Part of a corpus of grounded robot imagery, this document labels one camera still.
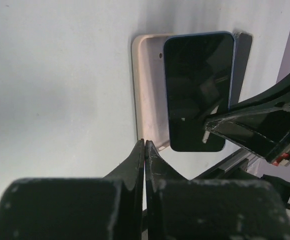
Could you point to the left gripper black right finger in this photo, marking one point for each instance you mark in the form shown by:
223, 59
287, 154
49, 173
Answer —
236, 208

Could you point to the aluminium frame front rail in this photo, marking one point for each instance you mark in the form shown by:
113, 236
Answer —
237, 163

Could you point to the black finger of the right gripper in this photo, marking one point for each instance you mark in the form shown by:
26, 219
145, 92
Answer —
263, 130
276, 98

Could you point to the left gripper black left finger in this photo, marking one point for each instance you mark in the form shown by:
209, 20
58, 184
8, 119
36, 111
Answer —
106, 208

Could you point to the beige phone case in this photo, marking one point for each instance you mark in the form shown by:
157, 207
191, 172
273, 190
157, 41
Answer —
150, 89

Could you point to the blue phone case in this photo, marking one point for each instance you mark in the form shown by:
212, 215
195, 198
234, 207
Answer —
198, 78

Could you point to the pink phone case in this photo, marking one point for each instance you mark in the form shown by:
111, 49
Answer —
243, 46

